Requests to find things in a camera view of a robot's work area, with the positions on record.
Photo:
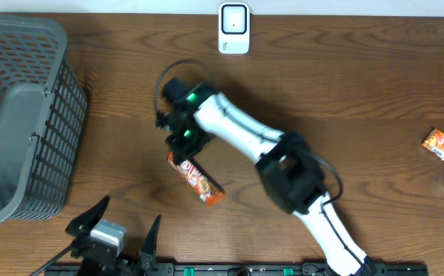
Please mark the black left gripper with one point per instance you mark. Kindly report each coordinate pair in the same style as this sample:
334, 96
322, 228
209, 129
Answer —
83, 226

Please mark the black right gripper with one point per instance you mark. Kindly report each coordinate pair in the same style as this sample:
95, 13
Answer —
180, 149

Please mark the orange chocolate bar wrapper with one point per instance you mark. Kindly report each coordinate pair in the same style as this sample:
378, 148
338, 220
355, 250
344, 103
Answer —
207, 190

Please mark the orange snack box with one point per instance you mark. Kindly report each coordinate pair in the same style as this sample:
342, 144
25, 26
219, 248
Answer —
435, 143

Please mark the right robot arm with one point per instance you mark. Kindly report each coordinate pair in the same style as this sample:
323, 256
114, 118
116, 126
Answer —
292, 175

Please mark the white barcode scanner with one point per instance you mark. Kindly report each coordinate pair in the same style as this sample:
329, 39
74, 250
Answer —
234, 28

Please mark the grey plastic basket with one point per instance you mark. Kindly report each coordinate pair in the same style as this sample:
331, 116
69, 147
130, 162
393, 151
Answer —
42, 115

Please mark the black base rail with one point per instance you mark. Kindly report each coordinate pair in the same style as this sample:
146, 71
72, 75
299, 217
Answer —
305, 269

